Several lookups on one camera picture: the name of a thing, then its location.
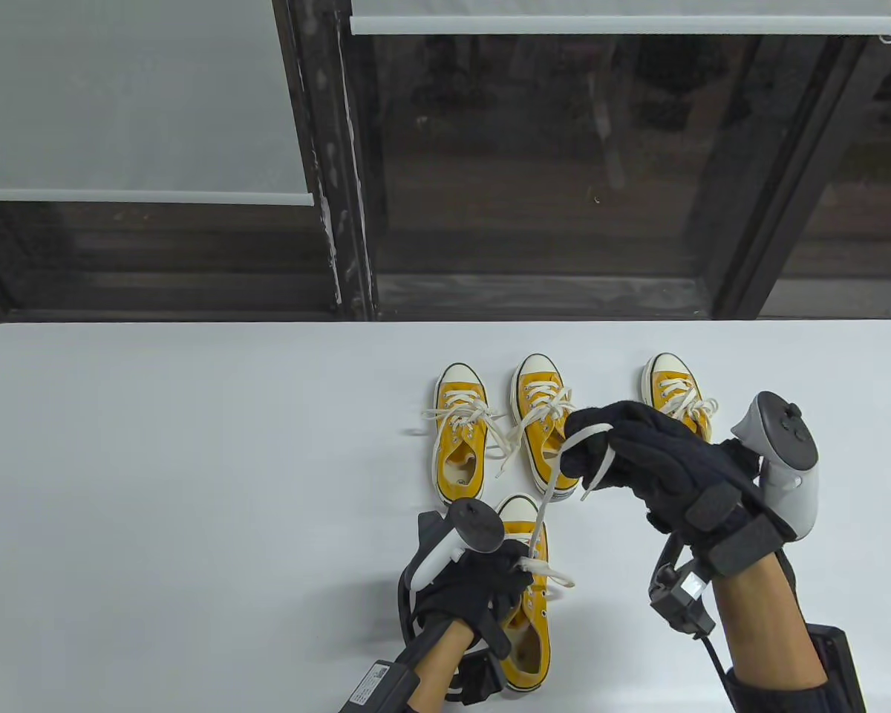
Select person's left forearm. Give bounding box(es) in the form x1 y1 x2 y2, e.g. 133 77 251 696
405 620 480 713

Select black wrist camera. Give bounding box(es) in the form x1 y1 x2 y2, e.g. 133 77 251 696
449 645 507 705
647 561 717 638

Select long white roller blind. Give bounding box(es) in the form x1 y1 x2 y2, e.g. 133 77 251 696
0 0 316 206

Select plain black box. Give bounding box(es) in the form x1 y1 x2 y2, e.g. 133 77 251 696
809 626 866 713

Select black box with white label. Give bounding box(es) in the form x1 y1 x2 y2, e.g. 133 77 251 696
339 628 446 713

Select person's right hand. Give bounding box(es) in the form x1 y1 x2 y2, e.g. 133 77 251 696
561 400 799 579

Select dark framed window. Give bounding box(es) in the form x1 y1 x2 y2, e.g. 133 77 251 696
0 0 891 324

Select grey and white handheld controller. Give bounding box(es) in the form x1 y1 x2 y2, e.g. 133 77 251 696
729 391 819 539
411 499 506 593

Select person's left hand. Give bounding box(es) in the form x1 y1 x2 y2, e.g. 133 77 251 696
414 539 537 660

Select dark arm sleeve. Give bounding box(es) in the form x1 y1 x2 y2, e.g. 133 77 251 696
726 665 862 713

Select short white roller blind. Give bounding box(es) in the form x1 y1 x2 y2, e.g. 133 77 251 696
349 0 891 36

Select yellow canvas shoe white laces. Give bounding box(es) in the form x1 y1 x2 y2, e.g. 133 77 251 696
490 422 617 693
403 362 512 513
642 352 719 446
496 353 591 502

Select person's right forearm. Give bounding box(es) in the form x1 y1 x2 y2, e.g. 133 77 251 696
713 551 829 688

